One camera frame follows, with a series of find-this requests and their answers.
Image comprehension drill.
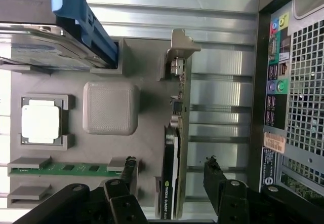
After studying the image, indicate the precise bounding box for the green RAM stick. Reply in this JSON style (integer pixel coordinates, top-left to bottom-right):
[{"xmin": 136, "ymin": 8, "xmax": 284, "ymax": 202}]
[{"xmin": 11, "ymin": 163, "xmax": 123, "ymax": 177}]

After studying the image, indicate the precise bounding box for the hard disk in blue caddy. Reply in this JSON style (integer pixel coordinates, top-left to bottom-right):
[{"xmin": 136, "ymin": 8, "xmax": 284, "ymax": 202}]
[{"xmin": 0, "ymin": 0, "xmax": 119, "ymax": 70}]

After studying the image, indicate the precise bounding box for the grey printed parts rack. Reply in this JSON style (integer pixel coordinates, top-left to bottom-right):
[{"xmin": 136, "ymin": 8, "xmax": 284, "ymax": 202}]
[{"xmin": 0, "ymin": 38, "xmax": 193, "ymax": 209}]

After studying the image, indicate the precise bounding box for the black open PC case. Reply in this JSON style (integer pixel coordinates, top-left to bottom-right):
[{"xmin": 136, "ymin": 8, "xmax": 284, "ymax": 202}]
[{"xmin": 257, "ymin": 0, "xmax": 324, "ymax": 204}]

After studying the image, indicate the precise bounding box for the silver CPU chip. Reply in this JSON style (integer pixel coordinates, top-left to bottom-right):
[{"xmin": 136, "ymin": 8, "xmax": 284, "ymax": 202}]
[{"xmin": 21, "ymin": 99, "xmax": 63, "ymax": 145}]

